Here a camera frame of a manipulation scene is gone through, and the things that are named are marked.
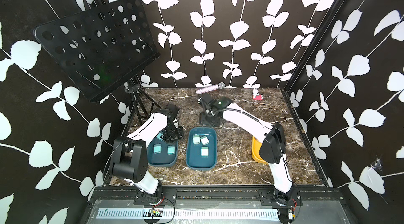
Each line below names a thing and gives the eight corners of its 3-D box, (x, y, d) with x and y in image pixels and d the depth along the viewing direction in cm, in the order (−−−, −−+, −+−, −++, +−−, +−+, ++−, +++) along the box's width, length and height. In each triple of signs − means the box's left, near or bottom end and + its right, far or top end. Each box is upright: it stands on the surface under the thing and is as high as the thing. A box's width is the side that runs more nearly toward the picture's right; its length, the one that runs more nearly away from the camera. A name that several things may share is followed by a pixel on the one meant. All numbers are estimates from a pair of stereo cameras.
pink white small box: (250, 99, 116) (253, 92, 111) (251, 94, 119) (253, 88, 114) (260, 101, 115) (263, 94, 110) (261, 96, 118) (264, 90, 113)
